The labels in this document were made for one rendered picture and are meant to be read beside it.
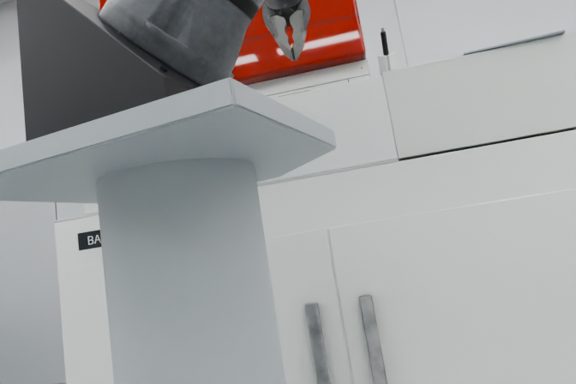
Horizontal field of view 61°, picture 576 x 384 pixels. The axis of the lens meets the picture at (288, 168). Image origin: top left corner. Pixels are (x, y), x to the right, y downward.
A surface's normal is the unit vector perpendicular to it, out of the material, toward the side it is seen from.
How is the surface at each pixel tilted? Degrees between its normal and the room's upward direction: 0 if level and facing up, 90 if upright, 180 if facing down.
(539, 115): 90
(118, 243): 90
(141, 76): 90
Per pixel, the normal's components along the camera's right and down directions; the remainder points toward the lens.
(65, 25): -0.36, -0.10
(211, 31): 0.63, 0.18
